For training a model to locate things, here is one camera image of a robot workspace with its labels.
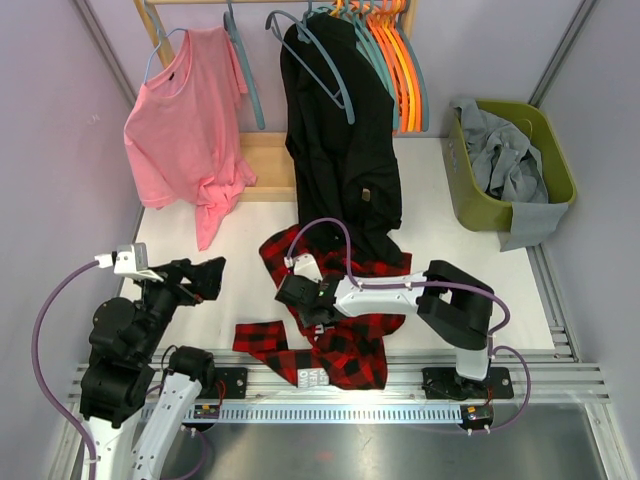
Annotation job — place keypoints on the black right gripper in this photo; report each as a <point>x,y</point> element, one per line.
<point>309,319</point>

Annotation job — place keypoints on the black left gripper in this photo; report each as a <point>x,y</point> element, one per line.
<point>205,278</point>

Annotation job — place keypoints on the red black plaid shirt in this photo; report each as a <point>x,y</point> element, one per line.
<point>351,353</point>

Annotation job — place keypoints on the grey button shirt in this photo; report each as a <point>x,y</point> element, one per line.
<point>510,165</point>

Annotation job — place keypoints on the teal plastic hanger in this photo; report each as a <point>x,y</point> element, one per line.
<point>236,41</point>

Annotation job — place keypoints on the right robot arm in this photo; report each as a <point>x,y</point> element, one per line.
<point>463,311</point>

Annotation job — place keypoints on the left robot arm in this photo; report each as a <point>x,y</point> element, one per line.
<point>114,388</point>

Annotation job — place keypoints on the pink t-shirt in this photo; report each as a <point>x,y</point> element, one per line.
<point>182,137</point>

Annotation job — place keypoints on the black shirt on hanger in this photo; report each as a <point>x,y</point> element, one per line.
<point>339,135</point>

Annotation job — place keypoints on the teal empty hanger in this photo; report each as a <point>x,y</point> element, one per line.
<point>422,111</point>

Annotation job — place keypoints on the orange plastic hanger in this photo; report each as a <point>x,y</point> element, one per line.
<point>378,23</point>

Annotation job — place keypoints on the yellow plastic hanger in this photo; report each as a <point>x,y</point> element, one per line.
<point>405,79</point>

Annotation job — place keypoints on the green plastic basket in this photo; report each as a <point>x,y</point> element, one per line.
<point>505,165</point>

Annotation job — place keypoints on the aluminium corner profile left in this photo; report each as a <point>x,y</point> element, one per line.
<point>99,37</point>

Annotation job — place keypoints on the aluminium corner profile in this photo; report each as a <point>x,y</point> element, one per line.
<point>562,51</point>
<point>99,37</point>

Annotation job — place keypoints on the aluminium corner profile right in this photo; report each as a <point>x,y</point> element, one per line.
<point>562,51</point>

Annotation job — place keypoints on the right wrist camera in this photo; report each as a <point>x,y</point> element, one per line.
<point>302,271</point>

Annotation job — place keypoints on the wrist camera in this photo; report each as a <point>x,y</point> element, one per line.
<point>129,261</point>
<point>302,271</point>

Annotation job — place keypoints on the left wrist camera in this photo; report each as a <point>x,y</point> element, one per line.
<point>129,261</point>

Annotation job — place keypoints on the wooden rack frame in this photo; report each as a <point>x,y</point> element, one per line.
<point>270,160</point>

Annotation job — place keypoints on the white slotted cable duct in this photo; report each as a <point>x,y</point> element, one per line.
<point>237,413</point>

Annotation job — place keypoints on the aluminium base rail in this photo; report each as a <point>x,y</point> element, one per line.
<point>300,376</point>

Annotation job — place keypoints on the light blue wire hanger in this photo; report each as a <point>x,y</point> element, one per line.
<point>163,50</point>

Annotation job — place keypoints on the wooden clothes rail rod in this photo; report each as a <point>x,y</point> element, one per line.
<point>177,2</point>

